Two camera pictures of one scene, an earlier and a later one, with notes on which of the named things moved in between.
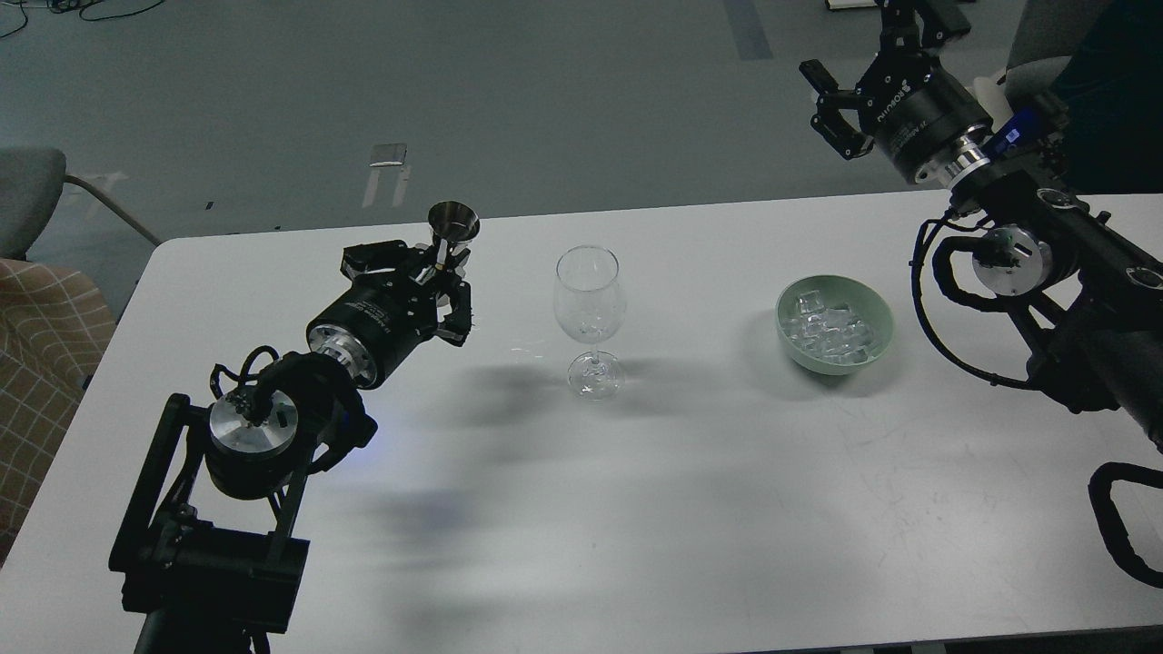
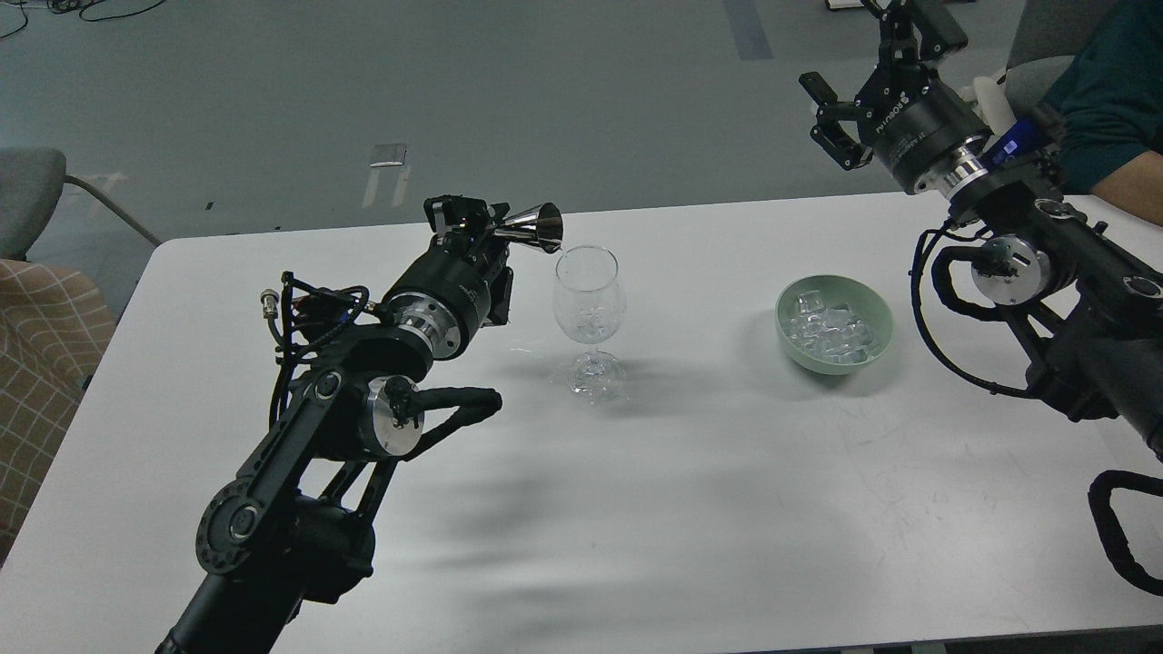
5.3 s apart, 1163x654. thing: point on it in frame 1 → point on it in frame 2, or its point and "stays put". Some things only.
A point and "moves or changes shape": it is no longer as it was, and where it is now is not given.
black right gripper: [920, 117] stays put
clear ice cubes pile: [828, 333] stays put
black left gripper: [391, 307] → [460, 285]
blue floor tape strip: [748, 30] stays put
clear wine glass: [590, 301] stays put
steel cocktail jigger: [453, 222] moves or changes shape
